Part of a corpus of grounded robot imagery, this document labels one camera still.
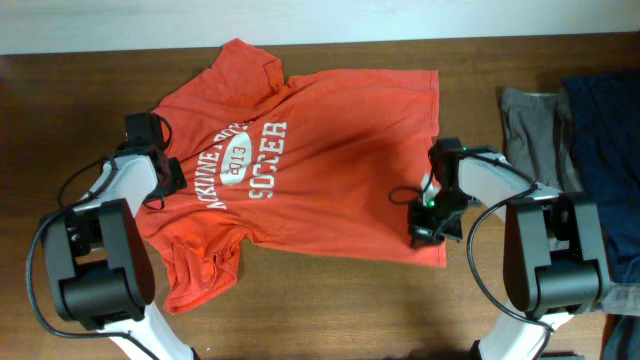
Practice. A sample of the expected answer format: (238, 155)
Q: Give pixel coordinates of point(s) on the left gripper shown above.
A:
(177, 179)

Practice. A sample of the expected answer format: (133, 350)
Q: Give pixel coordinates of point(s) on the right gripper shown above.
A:
(422, 234)

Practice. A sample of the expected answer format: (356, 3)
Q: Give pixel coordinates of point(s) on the red printed t-shirt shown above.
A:
(303, 164)

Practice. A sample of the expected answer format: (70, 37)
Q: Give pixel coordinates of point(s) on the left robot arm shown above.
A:
(98, 269)

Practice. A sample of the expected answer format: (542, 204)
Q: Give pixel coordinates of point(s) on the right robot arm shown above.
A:
(486, 176)

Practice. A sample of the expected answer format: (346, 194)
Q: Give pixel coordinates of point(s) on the grey garment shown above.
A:
(545, 150)

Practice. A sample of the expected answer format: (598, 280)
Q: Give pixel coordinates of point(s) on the navy blue garment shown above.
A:
(605, 118)

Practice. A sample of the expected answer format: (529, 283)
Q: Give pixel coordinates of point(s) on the blue-grey garment at corner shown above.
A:
(621, 338)

